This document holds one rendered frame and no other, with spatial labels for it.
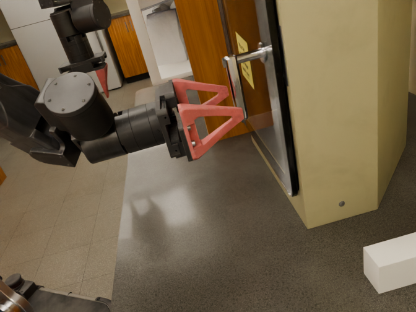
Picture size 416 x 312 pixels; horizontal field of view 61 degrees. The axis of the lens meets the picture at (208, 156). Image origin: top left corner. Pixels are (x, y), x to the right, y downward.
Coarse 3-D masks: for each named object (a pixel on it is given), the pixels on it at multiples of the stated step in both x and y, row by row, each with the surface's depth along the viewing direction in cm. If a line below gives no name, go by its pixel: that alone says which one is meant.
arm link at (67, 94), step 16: (48, 80) 39; (64, 80) 39; (80, 80) 38; (48, 96) 38; (64, 96) 38; (80, 96) 37; (96, 96) 38; (48, 112) 39; (64, 112) 37; (80, 112) 37; (96, 112) 39; (112, 112) 43; (64, 128) 42; (80, 128) 39; (96, 128) 40; (64, 144) 44; (48, 160) 46; (64, 160) 45
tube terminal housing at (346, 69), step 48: (288, 0) 37; (336, 0) 38; (384, 0) 41; (288, 48) 40; (336, 48) 40; (384, 48) 44; (288, 96) 43; (336, 96) 43; (384, 96) 47; (336, 144) 46; (384, 144) 51; (336, 192) 50; (384, 192) 55
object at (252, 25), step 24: (240, 0) 49; (264, 0) 38; (240, 24) 53; (264, 24) 40; (264, 48) 43; (240, 72) 64; (264, 72) 47; (264, 96) 50; (264, 120) 55; (264, 144) 60; (288, 144) 46; (288, 168) 48; (288, 192) 52
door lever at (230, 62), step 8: (232, 56) 44; (240, 56) 44; (248, 56) 44; (256, 56) 44; (264, 56) 44; (224, 64) 44; (232, 64) 44; (232, 72) 44; (232, 80) 45; (240, 80) 45; (232, 88) 45; (240, 88) 46; (232, 96) 46; (240, 96) 46; (240, 104) 46
